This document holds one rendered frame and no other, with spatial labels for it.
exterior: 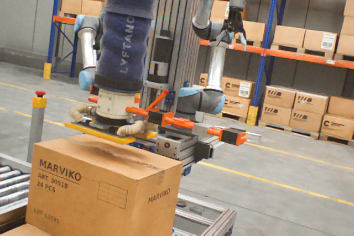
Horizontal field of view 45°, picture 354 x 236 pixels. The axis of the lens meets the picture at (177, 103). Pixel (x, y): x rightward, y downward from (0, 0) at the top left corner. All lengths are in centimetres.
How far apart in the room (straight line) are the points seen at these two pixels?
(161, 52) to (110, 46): 67
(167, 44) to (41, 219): 119
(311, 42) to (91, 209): 742
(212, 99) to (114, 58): 71
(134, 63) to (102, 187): 56
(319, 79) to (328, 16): 140
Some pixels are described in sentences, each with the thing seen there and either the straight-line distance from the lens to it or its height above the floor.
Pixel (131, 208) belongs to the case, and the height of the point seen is 81.
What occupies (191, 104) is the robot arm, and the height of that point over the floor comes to 119.
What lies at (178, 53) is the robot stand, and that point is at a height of 145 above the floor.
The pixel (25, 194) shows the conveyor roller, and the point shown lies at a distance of 261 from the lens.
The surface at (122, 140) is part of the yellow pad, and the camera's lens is 186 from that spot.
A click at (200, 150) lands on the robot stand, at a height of 92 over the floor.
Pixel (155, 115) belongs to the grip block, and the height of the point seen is 119.
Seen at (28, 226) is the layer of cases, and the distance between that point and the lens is 224.
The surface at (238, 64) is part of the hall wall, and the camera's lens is 1051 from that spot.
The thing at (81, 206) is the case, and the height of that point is 73.
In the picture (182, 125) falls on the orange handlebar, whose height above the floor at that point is 118.
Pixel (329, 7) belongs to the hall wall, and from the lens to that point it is 1026.
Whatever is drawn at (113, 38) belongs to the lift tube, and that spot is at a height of 149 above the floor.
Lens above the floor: 153
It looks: 9 degrees down
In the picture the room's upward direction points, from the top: 9 degrees clockwise
